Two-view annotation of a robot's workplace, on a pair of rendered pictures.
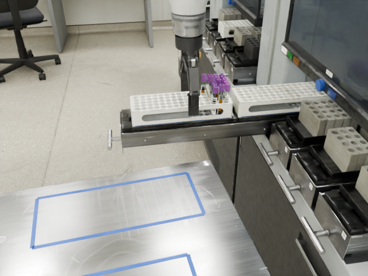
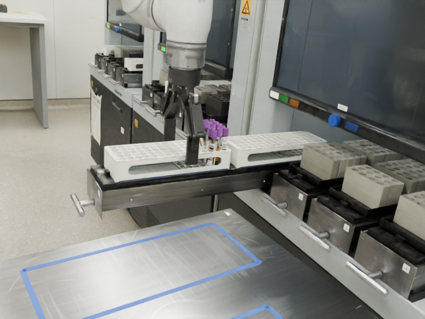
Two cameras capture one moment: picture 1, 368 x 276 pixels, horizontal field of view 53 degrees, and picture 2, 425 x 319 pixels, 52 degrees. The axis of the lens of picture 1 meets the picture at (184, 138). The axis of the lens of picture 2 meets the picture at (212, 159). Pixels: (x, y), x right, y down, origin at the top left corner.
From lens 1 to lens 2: 0.31 m
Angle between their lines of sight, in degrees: 23
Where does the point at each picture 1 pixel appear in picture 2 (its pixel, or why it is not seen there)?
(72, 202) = (80, 269)
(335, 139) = (358, 175)
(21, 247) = not seen: outside the picture
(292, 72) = (278, 121)
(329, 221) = (381, 259)
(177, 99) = (166, 149)
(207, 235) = (277, 283)
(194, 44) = (194, 78)
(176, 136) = (169, 192)
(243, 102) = (242, 149)
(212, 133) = (210, 188)
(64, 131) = not seen: outside the picture
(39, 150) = not seen: outside the picture
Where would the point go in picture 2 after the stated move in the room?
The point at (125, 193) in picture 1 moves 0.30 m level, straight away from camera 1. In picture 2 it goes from (148, 250) to (93, 180)
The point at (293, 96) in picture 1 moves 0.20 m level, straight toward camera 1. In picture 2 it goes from (289, 143) to (304, 172)
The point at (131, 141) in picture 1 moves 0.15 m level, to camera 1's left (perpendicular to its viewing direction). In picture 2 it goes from (114, 201) to (42, 206)
